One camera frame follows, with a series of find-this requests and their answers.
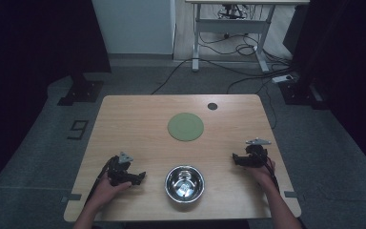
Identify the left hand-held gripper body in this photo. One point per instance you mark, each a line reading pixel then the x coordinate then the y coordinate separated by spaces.
pixel 118 168

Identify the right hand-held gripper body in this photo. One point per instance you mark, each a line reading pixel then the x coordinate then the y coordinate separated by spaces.
pixel 256 155

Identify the stainless steel bowl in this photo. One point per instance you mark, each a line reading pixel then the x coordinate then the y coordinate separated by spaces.
pixel 184 183

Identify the person's right hand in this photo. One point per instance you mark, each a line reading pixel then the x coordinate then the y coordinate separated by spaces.
pixel 262 175

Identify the person's left hand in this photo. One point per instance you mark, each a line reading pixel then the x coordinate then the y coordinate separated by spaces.
pixel 106 192

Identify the grey tape strip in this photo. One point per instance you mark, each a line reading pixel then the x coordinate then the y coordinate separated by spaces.
pixel 71 197
pixel 291 194

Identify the black round table grommet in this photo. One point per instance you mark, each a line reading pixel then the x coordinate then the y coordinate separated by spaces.
pixel 212 106

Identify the round green plate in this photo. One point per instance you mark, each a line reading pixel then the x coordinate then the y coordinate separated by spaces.
pixel 185 127

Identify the black stand base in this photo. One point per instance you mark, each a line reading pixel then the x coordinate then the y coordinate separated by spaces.
pixel 301 93
pixel 82 90

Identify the white power strip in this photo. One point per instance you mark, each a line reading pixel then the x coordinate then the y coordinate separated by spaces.
pixel 282 78

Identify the white desk with metal legs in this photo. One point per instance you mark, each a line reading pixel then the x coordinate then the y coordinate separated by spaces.
pixel 232 26

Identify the white cabinet panel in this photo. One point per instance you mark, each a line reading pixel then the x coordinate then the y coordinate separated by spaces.
pixel 133 27

